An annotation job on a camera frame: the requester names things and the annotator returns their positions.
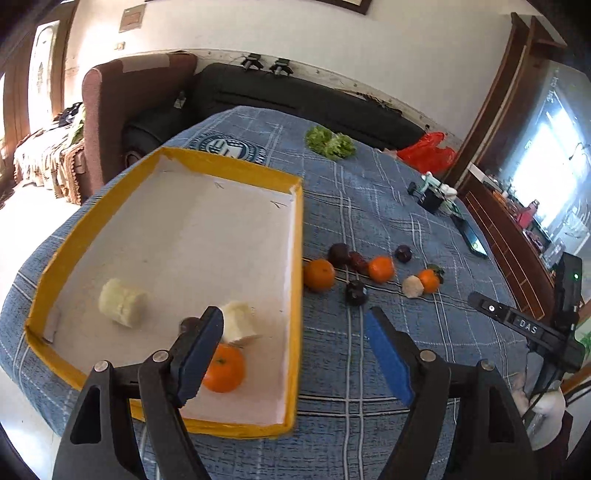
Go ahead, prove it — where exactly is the wooden glass door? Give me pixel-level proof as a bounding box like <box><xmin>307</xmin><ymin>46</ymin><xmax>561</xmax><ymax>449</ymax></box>
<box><xmin>0</xmin><ymin>0</ymin><xmax>79</xmax><ymax>153</ymax></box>

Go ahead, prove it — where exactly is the green lettuce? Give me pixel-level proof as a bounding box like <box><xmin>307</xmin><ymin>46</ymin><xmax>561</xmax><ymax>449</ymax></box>
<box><xmin>305</xmin><ymin>127</ymin><xmax>356</xmax><ymax>161</ymax></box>

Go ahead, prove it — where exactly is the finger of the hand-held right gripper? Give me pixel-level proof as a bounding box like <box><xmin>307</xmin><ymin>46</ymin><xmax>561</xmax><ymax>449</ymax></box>
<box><xmin>468</xmin><ymin>291</ymin><xmax>511</xmax><ymax>324</ymax></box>

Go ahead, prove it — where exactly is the white cylindrical food chunk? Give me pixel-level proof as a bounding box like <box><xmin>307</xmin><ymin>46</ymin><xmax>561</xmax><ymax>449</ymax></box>
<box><xmin>98</xmin><ymin>278</ymin><xmax>149</xmax><ymax>328</ymax></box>
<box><xmin>219</xmin><ymin>301</ymin><xmax>263</xmax><ymax>347</ymax></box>

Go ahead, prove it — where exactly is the patterned sofa cover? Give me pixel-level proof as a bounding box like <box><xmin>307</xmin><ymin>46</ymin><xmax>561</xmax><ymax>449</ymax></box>
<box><xmin>13</xmin><ymin>129</ymin><xmax>88</xmax><ymax>204</ymax></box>

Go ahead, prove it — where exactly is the brown armchair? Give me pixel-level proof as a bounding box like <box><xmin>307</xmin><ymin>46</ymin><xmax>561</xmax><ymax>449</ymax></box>
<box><xmin>82</xmin><ymin>52</ymin><xmax>199</xmax><ymax>197</ymax></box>

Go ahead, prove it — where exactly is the mandarin with green leaf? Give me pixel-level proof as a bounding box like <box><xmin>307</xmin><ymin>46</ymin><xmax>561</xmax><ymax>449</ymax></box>
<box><xmin>417</xmin><ymin>264</ymin><xmax>445</xmax><ymax>295</ymax></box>

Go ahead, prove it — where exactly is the dark wooden cabinet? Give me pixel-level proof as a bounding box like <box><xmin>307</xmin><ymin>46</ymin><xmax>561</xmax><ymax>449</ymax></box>
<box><xmin>443</xmin><ymin>14</ymin><xmax>591</xmax><ymax>324</ymax></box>

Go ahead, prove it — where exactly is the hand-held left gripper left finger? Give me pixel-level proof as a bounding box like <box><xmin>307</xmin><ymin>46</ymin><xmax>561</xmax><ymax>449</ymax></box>
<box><xmin>52</xmin><ymin>305</ymin><xmax>225</xmax><ymax>480</ymax></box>

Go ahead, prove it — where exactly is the orange mandarin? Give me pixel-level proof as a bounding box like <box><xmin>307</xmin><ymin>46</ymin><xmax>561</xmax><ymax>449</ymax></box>
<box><xmin>302</xmin><ymin>258</ymin><xmax>336</xmax><ymax>292</ymax></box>
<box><xmin>368</xmin><ymin>256</ymin><xmax>396</xmax><ymax>283</ymax></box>
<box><xmin>202</xmin><ymin>344</ymin><xmax>246</xmax><ymax>394</ymax></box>

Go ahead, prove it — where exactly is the framed wall picture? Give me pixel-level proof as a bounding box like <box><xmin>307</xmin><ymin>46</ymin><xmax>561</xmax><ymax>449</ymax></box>
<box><xmin>295</xmin><ymin>0</ymin><xmax>372</xmax><ymax>16</ymax></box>

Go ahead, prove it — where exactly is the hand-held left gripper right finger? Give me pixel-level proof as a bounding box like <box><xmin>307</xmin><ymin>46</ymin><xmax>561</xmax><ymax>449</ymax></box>
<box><xmin>365</xmin><ymin>306</ymin><xmax>536</xmax><ymax>480</ymax></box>

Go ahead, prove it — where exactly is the yellow cardboard tray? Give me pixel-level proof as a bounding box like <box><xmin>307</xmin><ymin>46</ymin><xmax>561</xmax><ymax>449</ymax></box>
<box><xmin>24</xmin><ymin>147</ymin><xmax>305</xmax><ymax>440</ymax></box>

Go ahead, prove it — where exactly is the pile of dark clothes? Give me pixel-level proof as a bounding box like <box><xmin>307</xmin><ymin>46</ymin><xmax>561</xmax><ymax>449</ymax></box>
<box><xmin>55</xmin><ymin>102</ymin><xmax>86</xmax><ymax>134</ymax></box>

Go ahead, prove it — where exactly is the red plastic bag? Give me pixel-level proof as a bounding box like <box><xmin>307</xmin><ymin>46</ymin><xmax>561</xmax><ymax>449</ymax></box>
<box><xmin>397</xmin><ymin>132</ymin><xmax>458</xmax><ymax>175</ymax></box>

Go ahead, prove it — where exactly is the brown wall plaque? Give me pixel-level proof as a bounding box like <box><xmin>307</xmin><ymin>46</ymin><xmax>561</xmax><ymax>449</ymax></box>
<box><xmin>119</xmin><ymin>4</ymin><xmax>148</xmax><ymax>33</ymax></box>

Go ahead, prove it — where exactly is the black smartphone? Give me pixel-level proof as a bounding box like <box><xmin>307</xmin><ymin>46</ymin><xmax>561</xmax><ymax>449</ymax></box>
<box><xmin>450</xmin><ymin>215</ymin><xmax>489</xmax><ymax>259</ymax></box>

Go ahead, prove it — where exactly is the black leather sofa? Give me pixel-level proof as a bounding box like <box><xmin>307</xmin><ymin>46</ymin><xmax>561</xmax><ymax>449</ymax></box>
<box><xmin>122</xmin><ymin>62</ymin><xmax>428</xmax><ymax>160</ymax></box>

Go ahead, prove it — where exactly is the blue plaid tablecloth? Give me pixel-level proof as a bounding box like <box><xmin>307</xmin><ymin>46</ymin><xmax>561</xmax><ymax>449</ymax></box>
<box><xmin>0</xmin><ymin>105</ymin><xmax>536</xmax><ymax>480</ymax></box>

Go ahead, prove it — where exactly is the small black box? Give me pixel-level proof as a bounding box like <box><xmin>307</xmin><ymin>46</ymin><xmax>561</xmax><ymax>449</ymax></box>
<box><xmin>416</xmin><ymin>185</ymin><xmax>446</xmax><ymax>214</ymax></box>

